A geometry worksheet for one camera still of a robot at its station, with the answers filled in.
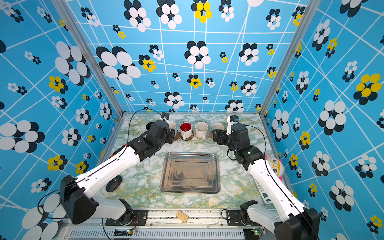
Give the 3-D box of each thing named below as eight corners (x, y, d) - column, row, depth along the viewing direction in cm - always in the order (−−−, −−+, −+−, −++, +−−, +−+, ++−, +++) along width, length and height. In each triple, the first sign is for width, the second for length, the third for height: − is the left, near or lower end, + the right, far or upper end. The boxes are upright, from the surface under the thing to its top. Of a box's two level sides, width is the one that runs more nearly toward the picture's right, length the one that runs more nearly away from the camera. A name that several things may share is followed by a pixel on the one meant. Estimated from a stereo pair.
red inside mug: (180, 142, 104) (179, 134, 97) (181, 130, 111) (180, 122, 104) (191, 142, 104) (191, 134, 97) (192, 130, 111) (191, 122, 104)
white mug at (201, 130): (195, 143, 104) (195, 135, 96) (195, 130, 111) (195, 121, 104) (208, 143, 104) (208, 135, 96) (207, 129, 111) (207, 121, 104)
